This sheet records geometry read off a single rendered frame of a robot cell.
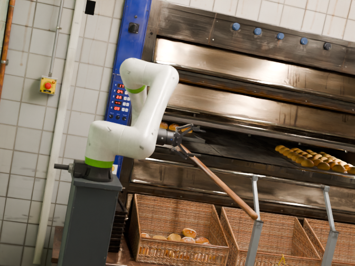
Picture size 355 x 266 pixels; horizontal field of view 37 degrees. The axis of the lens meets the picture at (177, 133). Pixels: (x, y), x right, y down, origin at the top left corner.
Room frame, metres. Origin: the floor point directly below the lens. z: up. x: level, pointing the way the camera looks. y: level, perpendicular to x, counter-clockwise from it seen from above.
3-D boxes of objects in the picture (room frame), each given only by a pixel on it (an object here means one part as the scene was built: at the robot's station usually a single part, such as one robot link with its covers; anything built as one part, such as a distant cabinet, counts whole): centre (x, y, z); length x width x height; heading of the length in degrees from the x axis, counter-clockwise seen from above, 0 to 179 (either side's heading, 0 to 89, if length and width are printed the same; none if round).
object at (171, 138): (2.91, 0.02, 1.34); 0.09 x 0.07 x 0.08; 103
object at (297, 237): (3.37, -0.71, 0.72); 0.56 x 0.49 x 0.28; 102
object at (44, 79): (3.26, 0.83, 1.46); 0.10 x 0.07 x 0.10; 102
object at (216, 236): (3.26, -0.12, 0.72); 0.56 x 0.49 x 0.28; 103
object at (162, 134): (2.90, 0.09, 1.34); 0.12 x 0.06 x 0.09; 13
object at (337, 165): (4.18, -1.10, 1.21); 0.61 x 0.48 x 0.06; 12
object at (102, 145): (2.29, 0.30, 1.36); 0.16 x 0.13 x 0.19; 82
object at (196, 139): (4.12, 0.09, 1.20); 0.55 x 0.36 x 0.03; 104
